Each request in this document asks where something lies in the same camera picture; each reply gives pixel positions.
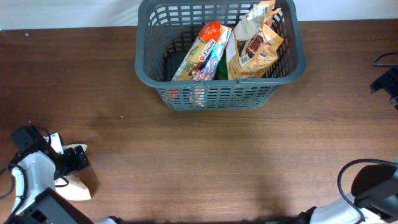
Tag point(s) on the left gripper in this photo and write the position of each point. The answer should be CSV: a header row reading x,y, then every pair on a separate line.
x,y
74,164

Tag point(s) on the white plastic bread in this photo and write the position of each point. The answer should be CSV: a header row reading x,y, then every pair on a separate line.
x,y
73,190

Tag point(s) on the orange snack bag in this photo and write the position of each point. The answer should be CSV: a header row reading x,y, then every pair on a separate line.
x,y
252,47

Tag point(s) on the orange noodle packet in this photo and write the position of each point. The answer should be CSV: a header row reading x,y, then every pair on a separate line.
x,y
199,51

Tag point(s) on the colourful tissue multipack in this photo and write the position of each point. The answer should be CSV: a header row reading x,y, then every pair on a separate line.
x,y
211,63

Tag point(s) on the green lid jar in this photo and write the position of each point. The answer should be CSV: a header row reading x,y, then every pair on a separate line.
x,y
222,71

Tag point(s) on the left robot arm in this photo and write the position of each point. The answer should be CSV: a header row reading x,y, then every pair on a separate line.
x,y
43,178

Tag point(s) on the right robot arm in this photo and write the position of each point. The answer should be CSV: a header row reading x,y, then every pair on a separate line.
x,y
373,197

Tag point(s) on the grey plastic basket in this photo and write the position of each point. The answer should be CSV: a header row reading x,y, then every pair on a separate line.
x,y
167,29

